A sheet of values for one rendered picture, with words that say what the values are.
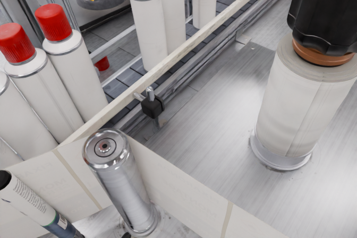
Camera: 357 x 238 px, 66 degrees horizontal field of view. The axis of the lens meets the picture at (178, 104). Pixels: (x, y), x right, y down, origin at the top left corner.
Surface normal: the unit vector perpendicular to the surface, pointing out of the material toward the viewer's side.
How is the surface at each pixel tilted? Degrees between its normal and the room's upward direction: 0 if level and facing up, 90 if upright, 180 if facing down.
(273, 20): 0
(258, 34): 0
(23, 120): 90
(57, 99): 90
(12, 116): 90
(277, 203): 0
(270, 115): 90
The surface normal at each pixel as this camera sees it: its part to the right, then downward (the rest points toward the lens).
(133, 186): 0.81, 0.42
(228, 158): -0.06, -0.64
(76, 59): 0.63, 0.58
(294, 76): -0.76, 0.55
